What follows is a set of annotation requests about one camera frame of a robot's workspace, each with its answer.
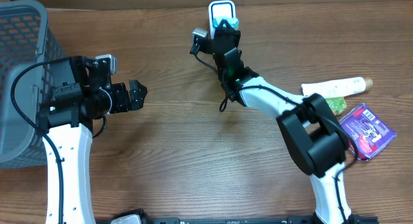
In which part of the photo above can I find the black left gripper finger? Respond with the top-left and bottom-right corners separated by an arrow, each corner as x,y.
130,94 -> 145,110
129,80 -> 147,97

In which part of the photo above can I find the mint green wipes pack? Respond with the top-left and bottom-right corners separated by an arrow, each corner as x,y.
212,17 -> 239,30

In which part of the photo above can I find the white tube gold cap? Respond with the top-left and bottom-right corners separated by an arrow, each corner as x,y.
301,77 -> 373,98

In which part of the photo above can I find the green yellow snack packet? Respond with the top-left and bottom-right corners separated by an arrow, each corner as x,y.
325,97 -> 347,116

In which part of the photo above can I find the purple Carefree pad pack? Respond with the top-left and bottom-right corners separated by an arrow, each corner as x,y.
339,103 -> 397,161

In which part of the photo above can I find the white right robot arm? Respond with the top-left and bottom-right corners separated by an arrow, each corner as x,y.
203,19 -> 355,223

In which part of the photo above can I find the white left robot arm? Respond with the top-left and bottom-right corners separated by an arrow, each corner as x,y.
39,54 -> 148,223

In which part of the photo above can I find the white barcode scanner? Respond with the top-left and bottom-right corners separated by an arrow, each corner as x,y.
208,0 -> 236,39

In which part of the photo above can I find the dark grey plastic basket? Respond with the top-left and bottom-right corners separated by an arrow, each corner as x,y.
0,0 -> 67,169

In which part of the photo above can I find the white base mount left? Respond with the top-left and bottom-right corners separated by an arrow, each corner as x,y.
109,209 -> 153,224

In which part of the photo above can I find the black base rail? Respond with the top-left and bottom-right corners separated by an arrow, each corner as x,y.
151,216 -> 378,224

